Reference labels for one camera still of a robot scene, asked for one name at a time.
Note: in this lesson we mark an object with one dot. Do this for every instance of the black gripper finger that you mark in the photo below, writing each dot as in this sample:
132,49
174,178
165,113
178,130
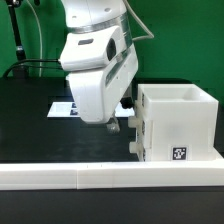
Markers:
113,125
126,103

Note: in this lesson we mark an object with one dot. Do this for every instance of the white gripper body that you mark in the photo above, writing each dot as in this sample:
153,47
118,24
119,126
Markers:
97,92

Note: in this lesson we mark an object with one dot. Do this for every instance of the white front drawer tray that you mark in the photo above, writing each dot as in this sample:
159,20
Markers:
144,154

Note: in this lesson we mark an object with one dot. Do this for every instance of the white drawer tray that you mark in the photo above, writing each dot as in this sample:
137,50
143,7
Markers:
144,154
141,121

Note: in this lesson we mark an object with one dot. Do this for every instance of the white drawer cabinet box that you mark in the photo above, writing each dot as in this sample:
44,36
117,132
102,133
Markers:
184,122

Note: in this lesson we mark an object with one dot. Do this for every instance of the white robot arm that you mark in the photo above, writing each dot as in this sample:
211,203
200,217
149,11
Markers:
99,56

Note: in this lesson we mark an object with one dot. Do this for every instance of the white fiducial marker sheet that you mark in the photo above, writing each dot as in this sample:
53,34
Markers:
69,109

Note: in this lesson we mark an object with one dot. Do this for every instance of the white L-shaped fence wall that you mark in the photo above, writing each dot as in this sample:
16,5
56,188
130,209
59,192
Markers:
101,175

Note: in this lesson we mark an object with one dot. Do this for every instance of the black camera stand pole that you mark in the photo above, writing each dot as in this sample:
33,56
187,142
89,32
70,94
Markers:
19,71

